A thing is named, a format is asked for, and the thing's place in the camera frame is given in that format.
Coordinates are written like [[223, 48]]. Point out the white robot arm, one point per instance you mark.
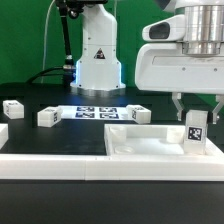
[[99, 71]]

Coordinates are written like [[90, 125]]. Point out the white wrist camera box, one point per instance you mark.
[[170, 30]]

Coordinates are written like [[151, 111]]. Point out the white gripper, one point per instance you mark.
[[163, 67]]

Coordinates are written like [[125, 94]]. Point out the black camera pole with cables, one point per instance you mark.
[[72, 9]]

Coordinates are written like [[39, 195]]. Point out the white fence obstacle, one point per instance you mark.
[[112, 167]]

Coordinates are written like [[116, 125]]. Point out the white square table top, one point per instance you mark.
[[145, 140]]

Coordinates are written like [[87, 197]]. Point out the sheet of fiducial markers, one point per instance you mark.
[[94, 113]]

